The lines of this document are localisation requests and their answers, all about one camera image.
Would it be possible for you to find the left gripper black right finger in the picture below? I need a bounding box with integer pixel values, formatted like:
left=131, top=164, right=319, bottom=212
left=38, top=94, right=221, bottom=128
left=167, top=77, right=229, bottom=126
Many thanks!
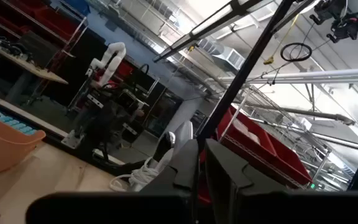
left=204, top=138, right=358, bottom=224

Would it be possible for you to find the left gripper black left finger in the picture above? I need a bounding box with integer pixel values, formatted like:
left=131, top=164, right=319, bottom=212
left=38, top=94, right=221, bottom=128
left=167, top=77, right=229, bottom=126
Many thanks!
left=25, top=139, right=200, bottom=224

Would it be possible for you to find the orange plastic bin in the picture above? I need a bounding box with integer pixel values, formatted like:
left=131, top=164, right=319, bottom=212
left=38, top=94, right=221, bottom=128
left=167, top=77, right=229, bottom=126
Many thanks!
left=0, top=110, right=47, bottom=174

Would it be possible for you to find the red plastic storage bin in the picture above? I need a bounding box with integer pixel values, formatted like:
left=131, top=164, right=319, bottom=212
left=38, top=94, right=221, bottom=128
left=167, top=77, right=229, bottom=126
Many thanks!
left=259, top=132, right=314, bottom=188
left=216, top=106, right=278, bottom=158

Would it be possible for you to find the grey ceiling pipe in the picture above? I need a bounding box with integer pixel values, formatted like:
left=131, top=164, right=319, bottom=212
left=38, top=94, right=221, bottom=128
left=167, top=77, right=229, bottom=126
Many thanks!
left=247, top=104, right=356, bottom=126

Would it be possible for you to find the white ceiling pipe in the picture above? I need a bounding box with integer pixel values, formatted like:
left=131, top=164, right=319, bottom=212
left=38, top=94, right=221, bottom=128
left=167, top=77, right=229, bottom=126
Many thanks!
left=218, top=67, right=358, bottom=86

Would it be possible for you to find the blue calculator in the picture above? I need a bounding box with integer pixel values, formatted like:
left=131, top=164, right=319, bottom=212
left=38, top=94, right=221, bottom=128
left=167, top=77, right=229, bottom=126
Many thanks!
left=0, top=106, right=39, bottom=136

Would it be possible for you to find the wooden workbench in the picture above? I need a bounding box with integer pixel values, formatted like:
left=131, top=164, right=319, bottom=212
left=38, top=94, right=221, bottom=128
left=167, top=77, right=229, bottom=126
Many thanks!
left=0, top=36, right=70, bottom=86

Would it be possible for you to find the black hanging device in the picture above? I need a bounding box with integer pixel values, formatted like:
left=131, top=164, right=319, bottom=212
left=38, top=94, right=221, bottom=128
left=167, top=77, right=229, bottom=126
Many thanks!
left=308, top=0, right=350, bottom=26
left=326, top=11, right=358, bottom=44

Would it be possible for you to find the metal wire shelf rack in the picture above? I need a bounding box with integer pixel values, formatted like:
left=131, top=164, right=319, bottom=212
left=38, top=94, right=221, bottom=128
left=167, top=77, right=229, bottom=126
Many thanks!
left=219, top=83, right=334, bottom=191

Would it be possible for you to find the black aluminium rig frame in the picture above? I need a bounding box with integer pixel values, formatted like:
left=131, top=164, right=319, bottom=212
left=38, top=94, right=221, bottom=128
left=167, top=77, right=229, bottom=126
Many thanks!
left=0, top=0, right=295, bottom=177

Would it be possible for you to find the yellow hanging strap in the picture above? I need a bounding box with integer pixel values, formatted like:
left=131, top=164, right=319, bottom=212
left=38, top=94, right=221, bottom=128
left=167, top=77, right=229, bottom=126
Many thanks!
left=262, top=14, right=300, bottom=66

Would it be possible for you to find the metal air duct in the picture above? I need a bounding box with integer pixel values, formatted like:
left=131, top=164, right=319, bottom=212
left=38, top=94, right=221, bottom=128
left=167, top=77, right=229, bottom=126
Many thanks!
left=196, top=38, right=246, bottom=72

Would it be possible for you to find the hanging black cable loop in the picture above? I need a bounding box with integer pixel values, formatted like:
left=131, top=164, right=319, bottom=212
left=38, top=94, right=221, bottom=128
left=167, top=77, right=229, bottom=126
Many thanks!
left=279, top=42, right=313, bottom=63

